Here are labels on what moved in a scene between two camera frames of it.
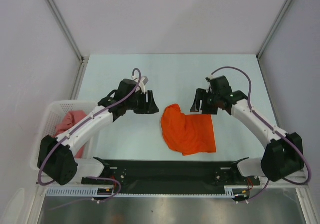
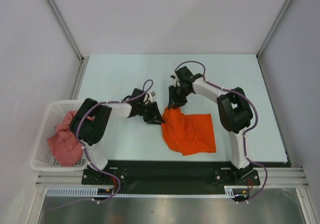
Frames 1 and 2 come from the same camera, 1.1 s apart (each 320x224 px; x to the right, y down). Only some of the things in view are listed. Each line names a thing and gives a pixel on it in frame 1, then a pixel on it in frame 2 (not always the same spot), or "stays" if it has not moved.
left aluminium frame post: [83, 59] stays
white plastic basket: [54, 113] stays
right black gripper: [201, 94] to [173, 99]
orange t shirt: [187, 134] stays
